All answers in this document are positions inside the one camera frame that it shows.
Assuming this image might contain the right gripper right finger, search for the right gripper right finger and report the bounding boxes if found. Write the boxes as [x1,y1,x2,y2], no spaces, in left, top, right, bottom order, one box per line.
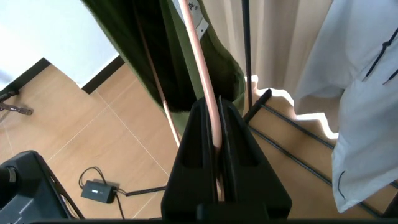
[218,96,293,220]

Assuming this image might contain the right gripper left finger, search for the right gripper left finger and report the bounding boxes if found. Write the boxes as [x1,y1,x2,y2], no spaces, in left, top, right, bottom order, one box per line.
[160,96,219,220]

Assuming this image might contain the pink clothes hanger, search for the pink clothes hanger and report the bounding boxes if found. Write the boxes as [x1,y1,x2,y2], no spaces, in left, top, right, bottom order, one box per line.
[133,0,225,202]

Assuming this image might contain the pale grey shorts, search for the pale grey shorts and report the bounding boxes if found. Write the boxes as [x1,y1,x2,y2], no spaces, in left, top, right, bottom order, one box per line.
[294,0,398,215]

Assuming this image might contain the green garment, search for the green garment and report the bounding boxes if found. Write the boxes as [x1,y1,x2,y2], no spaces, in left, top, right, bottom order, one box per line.
[82,0,246,135]

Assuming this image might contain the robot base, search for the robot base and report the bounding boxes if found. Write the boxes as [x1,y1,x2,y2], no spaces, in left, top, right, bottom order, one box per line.
[0,150,85,220]

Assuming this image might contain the black clothes rack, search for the black clothes rack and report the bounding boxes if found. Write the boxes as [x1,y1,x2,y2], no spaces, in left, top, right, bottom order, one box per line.
[241,0,398,220]

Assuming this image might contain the black power adapter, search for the black power adapter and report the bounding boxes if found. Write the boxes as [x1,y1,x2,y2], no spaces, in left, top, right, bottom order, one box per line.
[80,179,118,205]

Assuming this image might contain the black cable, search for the black cable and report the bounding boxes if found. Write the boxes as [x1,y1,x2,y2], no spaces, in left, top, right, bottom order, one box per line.
[115,185,167,197]
[78,166,108,189]

